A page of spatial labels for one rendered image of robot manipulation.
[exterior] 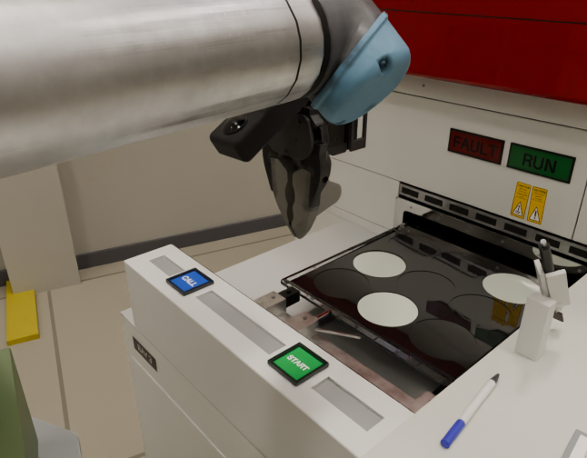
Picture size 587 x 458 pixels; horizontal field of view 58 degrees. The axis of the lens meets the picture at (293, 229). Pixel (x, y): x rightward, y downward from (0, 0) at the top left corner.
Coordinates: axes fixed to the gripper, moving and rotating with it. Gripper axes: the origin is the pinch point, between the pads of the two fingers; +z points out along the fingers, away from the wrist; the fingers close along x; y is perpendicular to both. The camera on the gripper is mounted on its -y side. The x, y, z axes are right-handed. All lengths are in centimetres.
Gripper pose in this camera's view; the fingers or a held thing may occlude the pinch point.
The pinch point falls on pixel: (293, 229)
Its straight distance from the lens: 58.2
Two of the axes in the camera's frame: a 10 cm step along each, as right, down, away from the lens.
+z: 0.0, 9.0, 4.4
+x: -6.6, -3.3, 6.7
